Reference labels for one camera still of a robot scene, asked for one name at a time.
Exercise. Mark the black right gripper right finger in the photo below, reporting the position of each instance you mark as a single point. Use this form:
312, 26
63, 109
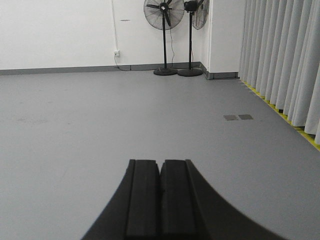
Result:
193, 210

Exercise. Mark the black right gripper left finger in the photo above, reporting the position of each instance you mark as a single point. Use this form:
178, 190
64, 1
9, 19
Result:
133, 211

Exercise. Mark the grey floor hatch plates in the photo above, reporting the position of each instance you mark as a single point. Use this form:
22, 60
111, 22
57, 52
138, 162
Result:
238, 117

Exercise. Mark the grey pleated curtain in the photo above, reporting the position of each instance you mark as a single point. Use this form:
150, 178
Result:
280, 59

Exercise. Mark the black pedestal fan left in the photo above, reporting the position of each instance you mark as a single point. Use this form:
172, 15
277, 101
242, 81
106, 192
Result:
164, 15

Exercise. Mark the black pedestal fan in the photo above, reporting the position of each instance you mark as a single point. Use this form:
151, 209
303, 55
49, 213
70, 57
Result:
164, 15
198, 11

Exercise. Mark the black pedestal fan right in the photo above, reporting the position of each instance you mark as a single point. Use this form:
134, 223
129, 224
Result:
198, 11

